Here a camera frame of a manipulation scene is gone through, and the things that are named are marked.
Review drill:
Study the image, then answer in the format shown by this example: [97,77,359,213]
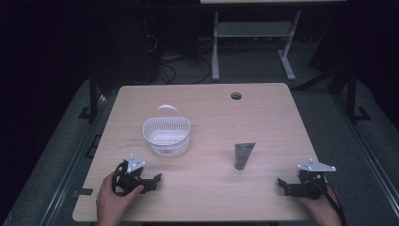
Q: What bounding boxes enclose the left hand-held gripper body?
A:
[111,153,149,198]

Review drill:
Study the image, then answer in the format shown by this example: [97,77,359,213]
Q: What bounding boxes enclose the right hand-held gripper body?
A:
[296,158,337,201]

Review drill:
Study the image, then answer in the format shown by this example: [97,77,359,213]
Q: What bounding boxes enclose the white plastic basket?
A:
[142,104,192,158]

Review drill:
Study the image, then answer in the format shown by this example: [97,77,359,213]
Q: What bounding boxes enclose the grey squeeze tube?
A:
[233,141,257,171]

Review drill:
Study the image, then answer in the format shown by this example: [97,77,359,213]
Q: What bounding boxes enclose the person's left hand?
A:
[95,171,145,226]

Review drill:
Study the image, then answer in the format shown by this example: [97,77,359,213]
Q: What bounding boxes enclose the person's right hand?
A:
[296,184,343,226]

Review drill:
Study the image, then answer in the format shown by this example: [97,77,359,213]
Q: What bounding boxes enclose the black tape strip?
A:
[76,186,94,197]

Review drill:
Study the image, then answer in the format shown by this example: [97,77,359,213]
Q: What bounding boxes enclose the white metal stand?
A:
[211,8,303,82]

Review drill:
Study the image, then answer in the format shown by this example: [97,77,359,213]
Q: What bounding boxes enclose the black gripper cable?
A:
[309,174,348,226]

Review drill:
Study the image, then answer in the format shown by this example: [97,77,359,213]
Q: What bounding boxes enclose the metal floor rail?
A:
[39,93,109,226]
[333,93,399,210]

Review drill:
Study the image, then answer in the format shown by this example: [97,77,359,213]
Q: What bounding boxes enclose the black metal post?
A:
[77,71,102,121]
[345,69,372,124]

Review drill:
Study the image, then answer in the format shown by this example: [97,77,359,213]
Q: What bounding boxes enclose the black floor cables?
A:
[144,35,214,86]

